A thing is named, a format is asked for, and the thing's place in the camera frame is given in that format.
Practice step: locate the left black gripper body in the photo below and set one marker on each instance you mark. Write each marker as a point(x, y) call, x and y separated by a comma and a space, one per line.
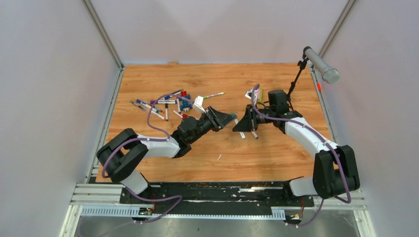
point(216, 124)

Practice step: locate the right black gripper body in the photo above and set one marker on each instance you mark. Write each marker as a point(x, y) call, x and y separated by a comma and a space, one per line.
point(253, 118)

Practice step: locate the white pen body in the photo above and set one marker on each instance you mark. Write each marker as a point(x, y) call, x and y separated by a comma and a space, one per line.
point(237, 129)

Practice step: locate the green capped white pen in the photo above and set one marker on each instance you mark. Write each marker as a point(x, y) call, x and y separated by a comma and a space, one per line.
point(214, 95)

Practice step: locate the red capped short pen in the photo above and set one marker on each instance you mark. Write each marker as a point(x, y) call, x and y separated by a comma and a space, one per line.
point(181, 115)

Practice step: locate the black capped pen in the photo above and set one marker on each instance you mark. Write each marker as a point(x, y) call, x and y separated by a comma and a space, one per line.
point(166, 112)

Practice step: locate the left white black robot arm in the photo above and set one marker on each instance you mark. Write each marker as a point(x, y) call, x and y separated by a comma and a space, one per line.
point(121, 156)

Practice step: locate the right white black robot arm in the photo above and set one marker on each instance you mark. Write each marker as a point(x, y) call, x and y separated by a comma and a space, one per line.
point(335, 170)

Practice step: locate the blue capped pen upper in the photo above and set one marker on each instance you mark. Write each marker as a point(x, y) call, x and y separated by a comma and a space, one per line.
point(172, 94)

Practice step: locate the blue capped pen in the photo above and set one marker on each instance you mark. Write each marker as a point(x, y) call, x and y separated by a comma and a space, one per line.
point(156, 110)
point(172, 94)

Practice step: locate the orange capped pen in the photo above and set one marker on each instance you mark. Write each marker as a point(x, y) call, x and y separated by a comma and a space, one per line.
point(158, 115)

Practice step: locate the blue capped pen left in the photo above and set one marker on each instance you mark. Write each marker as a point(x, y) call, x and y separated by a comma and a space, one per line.
point(156, 110)

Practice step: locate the grey pen far left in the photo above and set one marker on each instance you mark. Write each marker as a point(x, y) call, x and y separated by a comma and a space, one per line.
point(139, 106)

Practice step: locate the colourful block stack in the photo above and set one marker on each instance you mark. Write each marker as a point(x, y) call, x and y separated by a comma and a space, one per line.
point(259, 95)

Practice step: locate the blue red block toy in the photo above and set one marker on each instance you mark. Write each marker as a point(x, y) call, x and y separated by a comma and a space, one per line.
point(185, 103)

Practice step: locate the black microphone stand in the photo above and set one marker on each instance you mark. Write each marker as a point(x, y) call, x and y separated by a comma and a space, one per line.
point(302, 64)

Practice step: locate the silver microphone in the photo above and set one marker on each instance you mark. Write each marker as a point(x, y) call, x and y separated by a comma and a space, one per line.
point(329, 74)

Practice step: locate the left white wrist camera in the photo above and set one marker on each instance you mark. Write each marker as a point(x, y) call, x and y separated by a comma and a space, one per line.
point(198, 104)

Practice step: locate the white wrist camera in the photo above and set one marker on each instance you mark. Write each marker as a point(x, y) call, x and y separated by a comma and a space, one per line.
point(198, 104)
point(250, 95)

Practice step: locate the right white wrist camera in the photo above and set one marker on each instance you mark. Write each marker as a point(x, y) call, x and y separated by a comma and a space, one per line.
point(250, 95)

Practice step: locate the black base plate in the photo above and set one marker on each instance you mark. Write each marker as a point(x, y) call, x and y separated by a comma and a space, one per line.
point(224, 198)

